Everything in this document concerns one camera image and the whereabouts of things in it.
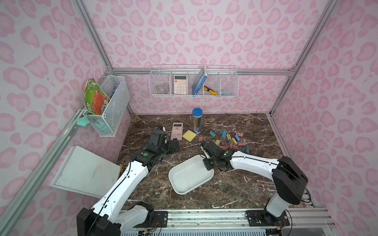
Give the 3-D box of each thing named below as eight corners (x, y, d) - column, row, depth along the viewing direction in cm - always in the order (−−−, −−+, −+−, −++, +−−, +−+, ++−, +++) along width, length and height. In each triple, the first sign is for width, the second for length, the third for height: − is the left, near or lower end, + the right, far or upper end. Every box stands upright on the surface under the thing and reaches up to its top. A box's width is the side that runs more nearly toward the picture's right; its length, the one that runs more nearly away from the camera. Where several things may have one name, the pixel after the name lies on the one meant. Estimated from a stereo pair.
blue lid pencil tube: (192, 134, 110) (192, 115, 95) (192, 126, 114) (192, 107, 99) (201, 133, 110) (202, 115, 95) (201, 126, 114) (202, 107, 99)
